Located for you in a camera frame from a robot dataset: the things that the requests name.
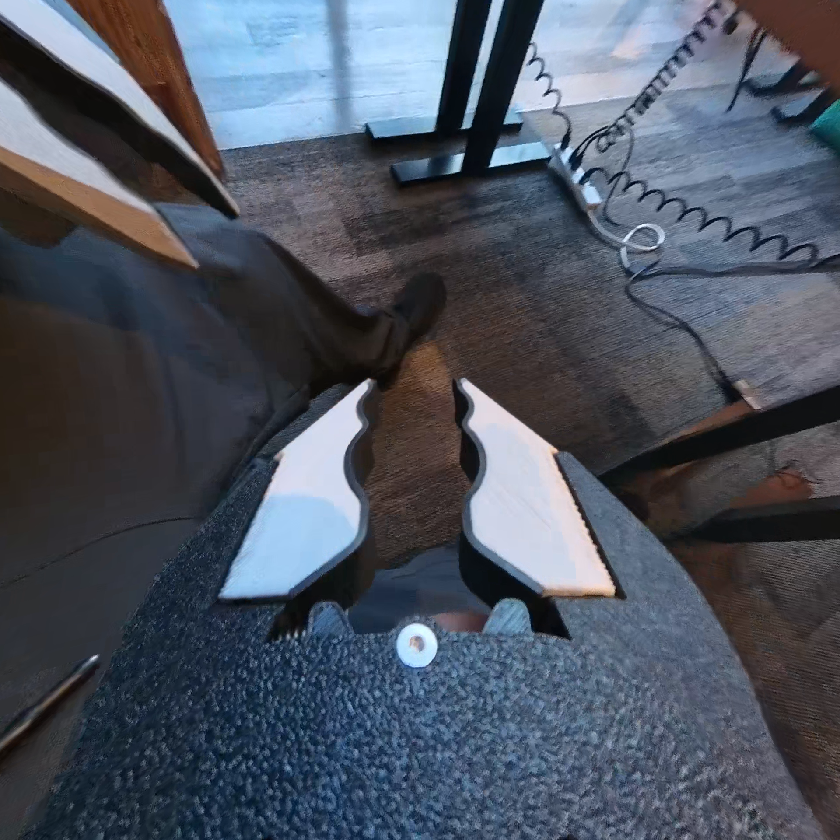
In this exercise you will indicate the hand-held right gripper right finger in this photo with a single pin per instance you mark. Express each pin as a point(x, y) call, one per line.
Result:
point(531, 518)

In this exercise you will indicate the black desk leg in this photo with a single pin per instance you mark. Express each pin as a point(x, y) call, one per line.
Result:
point(505, 85)
point(774, 522)
point(722, 439)
point(459, 65)

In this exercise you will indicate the brown wooden tabletop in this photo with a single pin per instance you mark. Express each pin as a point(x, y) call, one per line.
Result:
point(787, 26)

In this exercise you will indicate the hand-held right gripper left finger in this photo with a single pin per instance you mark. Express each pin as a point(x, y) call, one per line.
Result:
point(295, 525)

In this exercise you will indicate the wooden post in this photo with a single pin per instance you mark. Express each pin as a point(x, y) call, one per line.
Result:
point(151, 65)

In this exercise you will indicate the dark thin rod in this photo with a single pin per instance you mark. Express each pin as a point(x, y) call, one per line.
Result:
point(59, 689)

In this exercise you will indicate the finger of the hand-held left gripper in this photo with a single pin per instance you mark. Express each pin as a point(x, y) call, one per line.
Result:
point(98, 59)
point(39, 144)

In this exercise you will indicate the white power strip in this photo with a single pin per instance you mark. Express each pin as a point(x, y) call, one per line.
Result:
point(581, 187)

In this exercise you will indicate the person's black shoe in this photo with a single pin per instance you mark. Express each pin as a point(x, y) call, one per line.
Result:
point(420, 305)

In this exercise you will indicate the teal object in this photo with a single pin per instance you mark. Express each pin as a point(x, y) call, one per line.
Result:
point(827, 128)

